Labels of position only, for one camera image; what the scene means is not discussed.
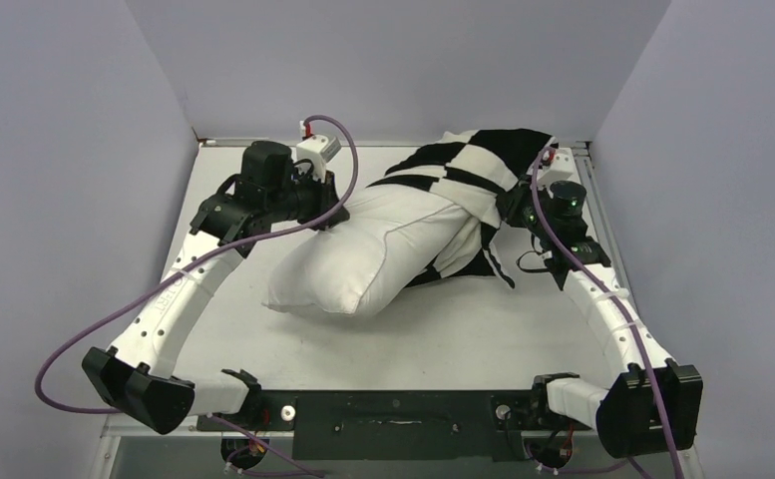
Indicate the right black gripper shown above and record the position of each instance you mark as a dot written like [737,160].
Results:
[514,203]

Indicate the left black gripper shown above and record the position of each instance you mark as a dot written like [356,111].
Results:
[322,194]

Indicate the white pillow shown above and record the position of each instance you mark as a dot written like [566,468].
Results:
[359,266]

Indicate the black and white checkered pillowcase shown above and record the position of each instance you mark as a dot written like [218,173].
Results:
[473,170]

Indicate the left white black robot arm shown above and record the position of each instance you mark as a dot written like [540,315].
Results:
[275,184]

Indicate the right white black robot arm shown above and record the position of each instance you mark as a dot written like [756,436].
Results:
[648,403]

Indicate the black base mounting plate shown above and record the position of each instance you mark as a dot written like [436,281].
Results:
[403,425]

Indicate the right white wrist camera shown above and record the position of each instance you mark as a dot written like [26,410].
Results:
[561,167]

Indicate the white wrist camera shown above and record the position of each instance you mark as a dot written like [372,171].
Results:
[314,153]
[561,167]

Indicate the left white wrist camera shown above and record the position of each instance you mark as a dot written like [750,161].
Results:
[314,153]

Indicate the aluminium frame rail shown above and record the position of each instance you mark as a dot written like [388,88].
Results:
[456,333]

